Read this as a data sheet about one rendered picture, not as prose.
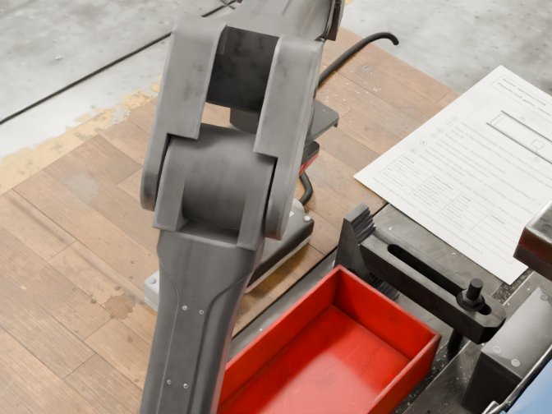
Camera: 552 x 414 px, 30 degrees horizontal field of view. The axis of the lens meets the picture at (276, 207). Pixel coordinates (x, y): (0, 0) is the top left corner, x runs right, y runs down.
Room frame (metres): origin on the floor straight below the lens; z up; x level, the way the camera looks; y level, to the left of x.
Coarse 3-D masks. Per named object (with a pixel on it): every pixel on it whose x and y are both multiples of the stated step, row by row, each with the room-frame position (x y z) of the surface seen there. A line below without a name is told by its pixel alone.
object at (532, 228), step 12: (540, 216) 0.56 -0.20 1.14; (528, 228) 0.55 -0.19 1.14; (540, 228) 0.55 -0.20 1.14; (528, 240) 0.54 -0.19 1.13; (540, 240) 0.54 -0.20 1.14; (516, 252) 0.55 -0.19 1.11; (528, 252) 0.54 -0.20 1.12; (540, 252) 0.54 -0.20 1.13; (528, 264) 0.54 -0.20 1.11; (540, 264) 0.53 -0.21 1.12
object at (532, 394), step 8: (544, 368) 0.53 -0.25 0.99; (544, 376) 0.52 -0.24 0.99; (536, 384) 0.51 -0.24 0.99; (544, 384) 0.51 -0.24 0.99; (528, 392) 0.51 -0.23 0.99; (536, 392) 0.51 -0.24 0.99; (544, 392) 0.51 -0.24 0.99; (520, 400) 0.50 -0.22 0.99; (528, 400) 0.50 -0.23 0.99; (536, 400) 0.50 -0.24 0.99; (544, 400) 0.50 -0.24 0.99; (512, 408) 0.49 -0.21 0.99; (520, 408) 0.49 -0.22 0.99; (528, 408) 0.49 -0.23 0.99; (536, 408) 0.49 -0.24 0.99; (544, 408) 0.49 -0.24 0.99
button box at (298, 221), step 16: (384, 32) 1.12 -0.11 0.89; (352, 48) 1.05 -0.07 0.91; (336, 64) 1.01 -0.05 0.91; (320, 80) 0.98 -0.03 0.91; (304, 176) 0.81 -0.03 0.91; (304, 192) 0.78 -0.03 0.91; (288, 224) 0.71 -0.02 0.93; (304, 224) 0.72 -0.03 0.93; (272, 240) 0.69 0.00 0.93; (288, 240) 0.69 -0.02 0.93; (304, 240) 0.72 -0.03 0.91; (272, 256) 0.67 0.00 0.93; (288, 256) 0.69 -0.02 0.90; (256, 272) 0.65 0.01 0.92; (272, 272) 0.67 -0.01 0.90
